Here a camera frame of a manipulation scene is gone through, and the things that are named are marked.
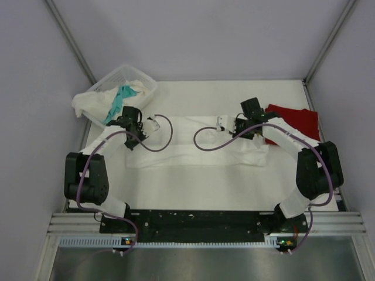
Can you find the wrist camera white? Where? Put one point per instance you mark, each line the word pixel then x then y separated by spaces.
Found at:
pixel 150 125
pixel 226 123

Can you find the grey slotted cable duct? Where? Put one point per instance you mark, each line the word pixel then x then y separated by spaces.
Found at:
pixel 122 243

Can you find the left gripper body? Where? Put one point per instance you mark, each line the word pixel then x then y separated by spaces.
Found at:
pixel 139 132

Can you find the cream cloth in basket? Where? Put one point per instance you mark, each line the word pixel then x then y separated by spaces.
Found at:
pixel 97 104

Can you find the teal cloth in basket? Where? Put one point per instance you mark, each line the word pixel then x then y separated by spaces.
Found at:
pixel 124 92

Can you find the red folded t-shirt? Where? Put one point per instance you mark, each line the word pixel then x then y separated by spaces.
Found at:
pixel 304 120

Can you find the white peace flower t-shirt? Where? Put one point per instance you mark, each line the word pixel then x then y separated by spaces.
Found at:
pixel 182 151

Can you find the white plastic basket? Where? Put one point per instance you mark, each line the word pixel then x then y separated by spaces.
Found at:
pixel 118 77

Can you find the aluminium frame rail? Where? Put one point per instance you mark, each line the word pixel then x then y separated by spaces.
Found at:
pixel 325 224

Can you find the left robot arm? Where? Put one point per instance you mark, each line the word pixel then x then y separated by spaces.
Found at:
pixel 86 179

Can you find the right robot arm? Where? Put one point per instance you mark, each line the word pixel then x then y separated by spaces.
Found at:
pixel 318 168

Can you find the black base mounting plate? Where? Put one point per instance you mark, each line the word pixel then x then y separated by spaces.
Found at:
pixel 196 226

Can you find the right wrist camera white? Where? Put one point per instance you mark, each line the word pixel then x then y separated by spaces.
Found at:
pixel 226 123

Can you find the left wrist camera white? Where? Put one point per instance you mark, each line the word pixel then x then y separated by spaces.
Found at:
pixel 150 125

